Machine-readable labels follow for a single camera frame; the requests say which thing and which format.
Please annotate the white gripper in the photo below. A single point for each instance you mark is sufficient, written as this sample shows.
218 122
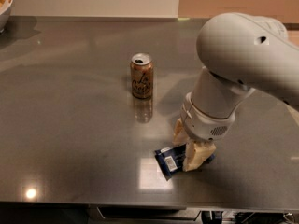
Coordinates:
204 121

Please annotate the blue rxbar blueberry wrapper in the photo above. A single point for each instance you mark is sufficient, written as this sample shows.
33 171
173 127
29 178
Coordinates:
170 159

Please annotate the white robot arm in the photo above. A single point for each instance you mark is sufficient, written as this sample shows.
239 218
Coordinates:
240 54

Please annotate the gold LaCroix can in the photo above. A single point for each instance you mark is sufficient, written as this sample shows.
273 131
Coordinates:
141 76

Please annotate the white bowl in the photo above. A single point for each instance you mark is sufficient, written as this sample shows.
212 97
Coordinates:
5 10

